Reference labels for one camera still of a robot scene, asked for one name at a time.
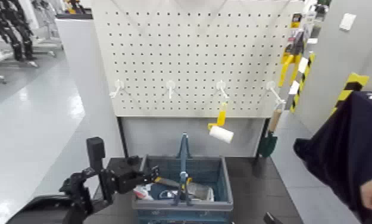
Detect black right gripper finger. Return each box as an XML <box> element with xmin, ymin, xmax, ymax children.
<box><xmin>263</xmin><ymin>211</ymin><xmax>284</xmax><ymax>224</ymax></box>

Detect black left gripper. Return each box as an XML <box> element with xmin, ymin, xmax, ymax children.
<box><xmin>105</xmin><ymin>155</ymin><xmax>162</xmax><ymax>195</ymax></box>

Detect red glue tube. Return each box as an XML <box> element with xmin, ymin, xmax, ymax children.
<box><xmin>133</xmin><ymin>183</ymin><xmax>155</xmax><ymax>201</ymax></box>

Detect blue grey plastic crate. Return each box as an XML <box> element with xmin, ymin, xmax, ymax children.
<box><xmin>131</xmin><ymin>155</ymin><xmax>235</xmax><ymax>224</ymax></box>

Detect small black loop tool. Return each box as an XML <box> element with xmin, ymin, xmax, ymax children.
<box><xmin>159</xmin><ymin>189</ymin><xmax>179</xmax><ymax>200</ymax></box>

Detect grey stand back panel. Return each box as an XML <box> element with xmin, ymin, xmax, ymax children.
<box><xmin>121</xmin><ymin>117</ymin><xmax>265</xmax><ymax>158</ymax></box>

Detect black pegboard stand leg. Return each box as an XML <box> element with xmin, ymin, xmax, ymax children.
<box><xmin>254</xmin><ymin>118</ymin><xmax>271</xmax><ymax>164</ymax></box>
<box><xmin>117</xmin><ymin>116</ymin><xmax>130</xmax><ymax>158</ymax></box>

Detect white pegboard hook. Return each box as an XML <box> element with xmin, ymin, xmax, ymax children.
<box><xmin>265</xmin><ymin>81</ymin><xmax>287</xmax><ymax>105</ymax></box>
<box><xmin>216</xmin><ymin>80</ymin><xmax>230</xmax><ymax>101</ymax></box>
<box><xmin>110</xmin><ymin>79</ymin><xmax>125</xmax><ymax>99</ymax></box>
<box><xmin>165</xmin><ymin>80</ymin><xmax>176</xmax><ymax>101</ymax></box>

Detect dark navy garment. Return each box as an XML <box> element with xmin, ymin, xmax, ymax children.
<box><xmin>293</xmin><ymin>91</ymin><xmax>372</xmax><ymax>224</ymax></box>

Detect white partition cabinet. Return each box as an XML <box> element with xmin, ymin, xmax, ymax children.
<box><xmin>55</xmin><ymin>18</ymin><xmax>126</xmax><ymax>159</ymax></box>

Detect white perforated pegboard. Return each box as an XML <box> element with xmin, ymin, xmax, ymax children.
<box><xmin>92</xmin><ymin>0</ymin><xmax>305</xmax><ymax>119</ymax></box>

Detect yellow black striped corner guard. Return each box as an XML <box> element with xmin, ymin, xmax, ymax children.
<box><xmin>329</xmin><ymin>73</ymin><xmax>370</xmax><ymax>117</ymax></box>

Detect yellow black machine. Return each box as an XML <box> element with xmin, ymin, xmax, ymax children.
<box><xmin>62</xmin><ymin>0</ymin><xmax>86</xmax><ymax>15</ymax></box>

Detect yellow black product card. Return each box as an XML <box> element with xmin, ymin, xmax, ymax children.
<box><xmin>290</xmin><ymin>13</ymin><xmax>303</xmax><ymax>30</ymax></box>

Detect black humanoid robot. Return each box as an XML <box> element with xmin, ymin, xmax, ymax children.
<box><xmin>0</xmin><ymin>0</ymin><xmax>37</xmax><ymax>62</ymax></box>

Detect blue crate carry handle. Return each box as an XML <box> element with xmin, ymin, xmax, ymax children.
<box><xmin>172</xmin><ymin>132</ymin><xmax>195</xmax><ymax>206</ymax></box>

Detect yellow grey handled brush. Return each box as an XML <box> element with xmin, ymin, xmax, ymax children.
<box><xmin>154</xmin><ymin>176</ymin><xmax>212</xmax><ymax>201</ymax></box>

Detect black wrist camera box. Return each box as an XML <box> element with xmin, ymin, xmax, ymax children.
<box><xmin>86</xmin><ymin>136</ymin><xmax>106</xmax><ymax>172</ymax></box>

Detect green trowel wooden handle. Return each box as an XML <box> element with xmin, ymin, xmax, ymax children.
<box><xmin>258</xmin><ymin>107</ymin><xmax>283</xmax><ymax>159</ymax></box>

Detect yellow handled paint roller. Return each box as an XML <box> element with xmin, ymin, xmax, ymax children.
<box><xmin>207</xmin><ymin>102</ymin><xmax>235</xmax><ymax>144</ymax></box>

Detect yellow black striped post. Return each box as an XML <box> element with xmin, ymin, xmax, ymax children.
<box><xmin>289</xmin><ymin>52</ymin><xmax>317</xmax><ymax>114</ymax></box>

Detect yellow handled pliers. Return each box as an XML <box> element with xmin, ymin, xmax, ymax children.
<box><xmin>277</xmin><ymin>29</ymin><xmax>305</xmax><ymax>89</ymax></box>

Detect white wall switch plate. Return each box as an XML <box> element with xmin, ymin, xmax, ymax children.
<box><xmin>339</xmin><ymin>13</ymin><xmax>357</xmax><ymax>32</ymax></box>

